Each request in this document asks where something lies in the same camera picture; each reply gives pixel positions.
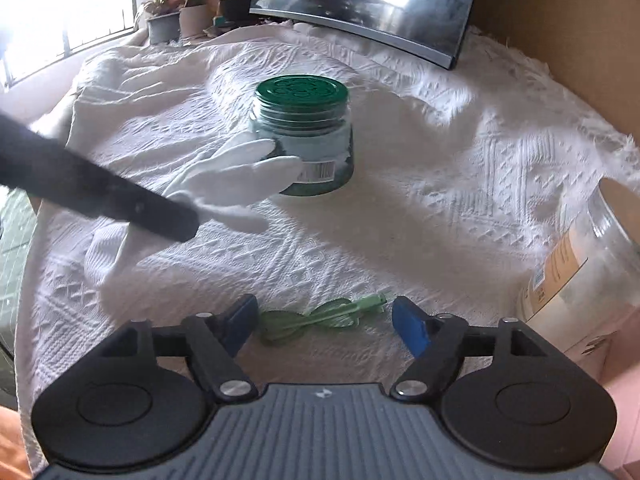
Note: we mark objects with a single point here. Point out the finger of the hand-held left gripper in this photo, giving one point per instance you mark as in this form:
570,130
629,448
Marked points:
125,200

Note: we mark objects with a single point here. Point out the red plant in grey pot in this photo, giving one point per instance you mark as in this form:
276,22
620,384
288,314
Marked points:
164,30

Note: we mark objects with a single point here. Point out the clear jar with cream lid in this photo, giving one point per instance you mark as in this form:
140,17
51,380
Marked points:
575,280

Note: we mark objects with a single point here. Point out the white glove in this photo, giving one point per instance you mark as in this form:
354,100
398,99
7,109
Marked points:
250,170

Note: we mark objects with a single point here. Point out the pink cardboard box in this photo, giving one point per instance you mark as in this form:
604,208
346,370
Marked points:
625,410

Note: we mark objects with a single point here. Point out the curved black monitor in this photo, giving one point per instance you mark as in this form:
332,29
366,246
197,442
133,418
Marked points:
375,10

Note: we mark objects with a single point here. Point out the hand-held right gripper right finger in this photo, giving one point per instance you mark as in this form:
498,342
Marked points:
412,327

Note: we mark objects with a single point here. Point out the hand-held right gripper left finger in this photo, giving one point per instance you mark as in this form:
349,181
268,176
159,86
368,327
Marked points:
240,322

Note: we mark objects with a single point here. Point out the green grid mat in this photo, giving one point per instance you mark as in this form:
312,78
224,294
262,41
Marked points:
12,250

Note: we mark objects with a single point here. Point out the green lid glass jar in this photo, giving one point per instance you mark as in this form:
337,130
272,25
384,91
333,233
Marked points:
300,95

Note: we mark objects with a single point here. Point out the orange clothing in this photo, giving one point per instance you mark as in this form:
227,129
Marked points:
12,445

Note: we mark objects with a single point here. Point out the window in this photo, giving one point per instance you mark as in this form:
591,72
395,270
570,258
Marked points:
60,5

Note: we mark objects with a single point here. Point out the white textured blanket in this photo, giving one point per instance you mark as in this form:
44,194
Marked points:
400,240

